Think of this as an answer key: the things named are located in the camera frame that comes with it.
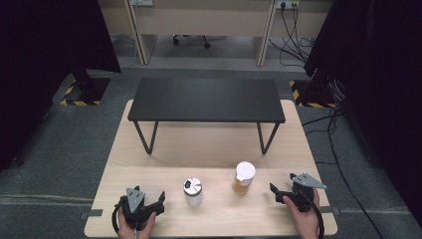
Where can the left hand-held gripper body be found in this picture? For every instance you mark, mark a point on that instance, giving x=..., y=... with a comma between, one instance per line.
x=134, y=200

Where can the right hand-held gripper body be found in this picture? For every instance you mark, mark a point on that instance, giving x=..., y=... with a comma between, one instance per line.
x=303, y=194

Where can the amber jar with white lid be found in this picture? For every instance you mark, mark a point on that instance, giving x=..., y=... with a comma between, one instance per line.
x=244, y=177

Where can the glass jar with silver lid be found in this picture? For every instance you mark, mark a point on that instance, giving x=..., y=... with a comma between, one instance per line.
x=193, y=191

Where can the black metal rack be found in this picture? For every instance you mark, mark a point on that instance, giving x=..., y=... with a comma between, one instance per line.
x=205, y=99

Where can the person's right hand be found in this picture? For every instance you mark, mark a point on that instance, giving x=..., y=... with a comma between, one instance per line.
x=303, y=222

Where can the person's left hand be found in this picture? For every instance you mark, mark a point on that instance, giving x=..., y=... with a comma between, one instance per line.
x=127, y=229

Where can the grey tape strip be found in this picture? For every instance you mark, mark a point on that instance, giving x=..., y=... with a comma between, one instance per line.
x=331, y=210
x=92, y=213

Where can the stand base with hazard tape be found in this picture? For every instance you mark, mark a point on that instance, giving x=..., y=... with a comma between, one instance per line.
x=308, y=94
x=96, y=89

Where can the black curtain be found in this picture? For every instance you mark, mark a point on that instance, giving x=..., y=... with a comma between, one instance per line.
x=40, y=66
x=381, y=83

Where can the beige desk leg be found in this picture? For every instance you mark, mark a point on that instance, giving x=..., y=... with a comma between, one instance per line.
x=141, y=36
x=263, y=40

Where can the office chair base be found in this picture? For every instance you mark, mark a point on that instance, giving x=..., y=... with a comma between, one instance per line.
x=202, y=41

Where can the beige desk panel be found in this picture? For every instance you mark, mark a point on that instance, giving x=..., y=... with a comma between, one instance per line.
x=205, y=20

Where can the white wall socket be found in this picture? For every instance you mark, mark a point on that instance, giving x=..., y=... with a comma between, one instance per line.
x=142, y=2
x=287, y=3

